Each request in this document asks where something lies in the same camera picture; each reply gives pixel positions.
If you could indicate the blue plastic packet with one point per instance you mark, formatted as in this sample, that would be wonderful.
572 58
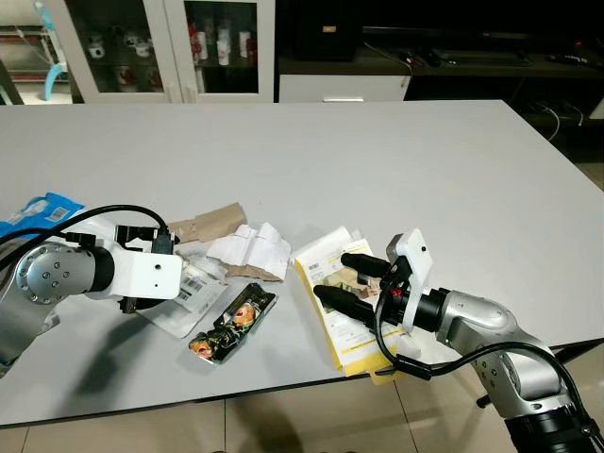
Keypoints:
42 209

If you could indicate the torn brown paper piece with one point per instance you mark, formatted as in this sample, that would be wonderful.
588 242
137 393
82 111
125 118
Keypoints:
212 222

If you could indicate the black media shelf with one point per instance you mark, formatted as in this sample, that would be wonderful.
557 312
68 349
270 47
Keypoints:
472 85

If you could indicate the crumpled white tissue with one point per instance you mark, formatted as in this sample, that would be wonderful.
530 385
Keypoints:
250 250

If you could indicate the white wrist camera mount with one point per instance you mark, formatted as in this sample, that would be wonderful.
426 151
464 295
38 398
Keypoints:
413 260
151 278

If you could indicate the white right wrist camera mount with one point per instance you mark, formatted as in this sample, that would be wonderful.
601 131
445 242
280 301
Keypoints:
413 260

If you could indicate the yellow flat packet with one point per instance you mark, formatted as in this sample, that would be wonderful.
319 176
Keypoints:
344 340

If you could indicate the light blue plastic tool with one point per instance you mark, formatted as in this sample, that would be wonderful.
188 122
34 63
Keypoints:
52 80

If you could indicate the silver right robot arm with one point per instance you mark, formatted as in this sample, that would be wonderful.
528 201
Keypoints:
481 321

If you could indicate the red and white bottle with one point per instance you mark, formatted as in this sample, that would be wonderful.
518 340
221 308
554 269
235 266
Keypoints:
196 42
225 42

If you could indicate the white drawer front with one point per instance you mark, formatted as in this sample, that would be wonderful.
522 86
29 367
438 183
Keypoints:
330 87

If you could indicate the white glass door cabinet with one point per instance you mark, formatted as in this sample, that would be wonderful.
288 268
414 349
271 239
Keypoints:
175 47

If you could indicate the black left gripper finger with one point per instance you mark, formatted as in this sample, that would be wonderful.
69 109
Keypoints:
168 243

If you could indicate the white barcode plastic packet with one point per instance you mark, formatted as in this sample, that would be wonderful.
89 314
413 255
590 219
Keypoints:
193 288

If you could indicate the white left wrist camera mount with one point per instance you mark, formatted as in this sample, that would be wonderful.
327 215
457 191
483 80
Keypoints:
151 278

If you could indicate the black speaker box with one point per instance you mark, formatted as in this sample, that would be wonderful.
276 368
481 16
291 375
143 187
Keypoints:
330 38

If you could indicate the white mug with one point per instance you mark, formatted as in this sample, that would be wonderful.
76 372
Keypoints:
137 44
96 44

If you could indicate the green snack wrapper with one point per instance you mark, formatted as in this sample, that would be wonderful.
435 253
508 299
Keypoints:
231 326

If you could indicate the black table leg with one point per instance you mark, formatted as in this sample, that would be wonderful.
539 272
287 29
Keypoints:
585 347

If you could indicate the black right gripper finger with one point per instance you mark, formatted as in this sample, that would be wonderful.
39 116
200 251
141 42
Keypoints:
344 302
363 263

